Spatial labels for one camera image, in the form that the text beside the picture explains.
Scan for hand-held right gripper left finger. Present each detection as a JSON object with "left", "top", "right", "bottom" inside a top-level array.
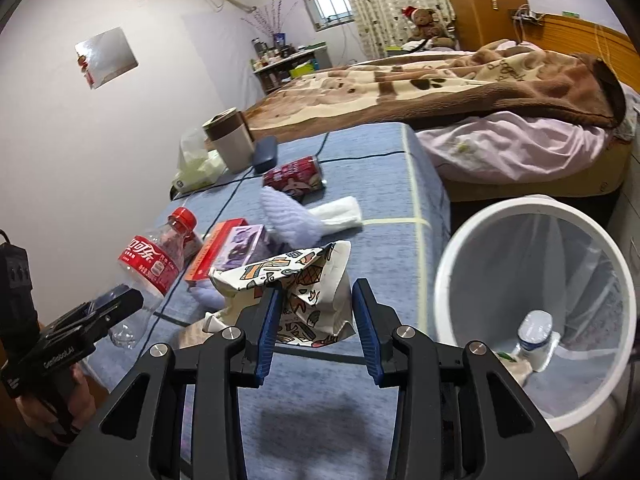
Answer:
[{"left": 52, "top": 285, "right": 286, "bottom": 480}]

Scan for white folded tissue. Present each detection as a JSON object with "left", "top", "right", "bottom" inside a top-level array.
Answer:
[{"left": 306, "top": 196, "right": 363, "bottom": 235}]

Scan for grey desk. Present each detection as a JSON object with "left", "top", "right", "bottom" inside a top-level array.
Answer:
[{"left": 252, "top": 45, "right": 331, "bottom": 93}]

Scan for tissue pack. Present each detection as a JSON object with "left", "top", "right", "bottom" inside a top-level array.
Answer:
[{"left": 172, "top": 127, "right": 224, "bottom": 193}]

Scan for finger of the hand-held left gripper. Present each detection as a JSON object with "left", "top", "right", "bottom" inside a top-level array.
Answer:
[{"left": 42, "top": 284, "right": 146, "bottom": 348}]

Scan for purple packet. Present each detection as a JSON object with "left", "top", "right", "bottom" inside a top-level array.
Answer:
[{"left": 220, "top": 225, "right": 267, "bottom": 268}]

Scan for wooden headboard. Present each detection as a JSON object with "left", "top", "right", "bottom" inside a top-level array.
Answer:
[{"left": 520, "top": 12, "right": 631, "bottom": 76}]

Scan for small white bottle in bin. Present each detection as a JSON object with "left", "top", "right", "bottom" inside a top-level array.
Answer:
[{"left": 517, "top": 310, "right": 555, "bottom": 361}]

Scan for printed paper bag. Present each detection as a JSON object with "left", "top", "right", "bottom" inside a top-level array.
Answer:
[{"left": 202, "top": 241, "right": 356, "bottom": 348}]

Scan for wooden wardrobe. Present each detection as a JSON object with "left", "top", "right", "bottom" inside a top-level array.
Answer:
[{"left": 435, "top": 0, "right": 531, "bottom": 51}]

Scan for red cardboard box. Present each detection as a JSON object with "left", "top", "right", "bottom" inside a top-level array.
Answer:
[{"left": 184, "top": 218, "right": 251, "bottom": 282}]

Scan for black cable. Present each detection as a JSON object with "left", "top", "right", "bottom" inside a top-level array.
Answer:
[{"left": 220, "top": 131, "right": 406, "bottom": 191}]

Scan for pink bed sheet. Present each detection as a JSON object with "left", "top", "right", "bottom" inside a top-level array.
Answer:
[{"left": 415, "top": 110, "right": 621, "bottom": 183}]

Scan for group of bottles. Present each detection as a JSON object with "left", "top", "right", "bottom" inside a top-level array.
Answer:
[{"left": 250, "top": 35, "right": 301, "bottom": 72}]

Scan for dark blue case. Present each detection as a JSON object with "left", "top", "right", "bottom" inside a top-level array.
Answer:
[{"left": 250, "top": 136, "right": 278, "bottom": 175}]

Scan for teddy bear with red hat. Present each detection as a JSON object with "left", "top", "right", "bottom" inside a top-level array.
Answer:
[{"left": 402, "top": 6, "right": 451, "bottom": 41}]

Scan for dried decorative branches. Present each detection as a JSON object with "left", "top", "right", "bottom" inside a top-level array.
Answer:
[{"left": 240, "top": 0, "right": 301, "bottom": 41}]

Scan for plastic cola bottle red label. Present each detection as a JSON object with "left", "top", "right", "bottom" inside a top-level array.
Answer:
[{"left": 109, "top": 207, "right": 203, "bottom": 348}]

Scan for patterned curtain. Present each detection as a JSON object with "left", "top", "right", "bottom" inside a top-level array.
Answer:
[{"left": 332, "top": 0, "right": 456, "bottom": 58}]

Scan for shiny wall poster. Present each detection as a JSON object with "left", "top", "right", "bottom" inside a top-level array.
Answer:
[{"left": 75, "top": 27, "right": 139, "bottom": 90}]

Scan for wall socket with chargers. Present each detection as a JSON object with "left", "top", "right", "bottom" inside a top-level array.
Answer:
[{"left": 510, "top": 5, "right": 543, "bottom": 27}]

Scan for red drink can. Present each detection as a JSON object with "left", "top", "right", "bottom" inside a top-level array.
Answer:
[{"left": 263, "top": 156, "right": 327, "bottom": 195}]

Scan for window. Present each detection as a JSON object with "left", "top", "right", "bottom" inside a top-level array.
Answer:
[{"left": 301, "top": 0, "right": 356, "bottom": 31}]

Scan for blue checked cloth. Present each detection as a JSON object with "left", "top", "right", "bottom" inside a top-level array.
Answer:
[{"left": 80, "top": 122, "right": 451, "bottom": 480}]

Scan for brown and white tumbler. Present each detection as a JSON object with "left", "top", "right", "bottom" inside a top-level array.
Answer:
[{"left": 202, "top": 107, "right": 257, "bottom": 175}]

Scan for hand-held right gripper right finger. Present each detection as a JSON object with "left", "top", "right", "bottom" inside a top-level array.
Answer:
[{"left": 350, "top": 279, "right": 578, "bottom": 480}]

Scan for brown printed blanket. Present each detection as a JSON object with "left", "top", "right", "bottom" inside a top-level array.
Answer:
[{"left": 245, "top": 40, "right": 628, "bottom": 143}]

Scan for person's left hand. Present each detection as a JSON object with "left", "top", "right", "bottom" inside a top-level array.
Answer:
[{"left": 67, "top": 366, "right": 98, "bottom": 434}]

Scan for lavender knit cloth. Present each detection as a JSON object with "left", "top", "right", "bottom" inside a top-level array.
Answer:
[
  {"left": 187, "top": 277, "right": 226, "bottom": 308},
  {"left": 260, "top": 186, "right": 327, "bottom": 246}
]

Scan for white round bin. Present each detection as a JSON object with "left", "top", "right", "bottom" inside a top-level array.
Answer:
[{"left": 434, "top": 195, "right": 635, "bottom": 433}]

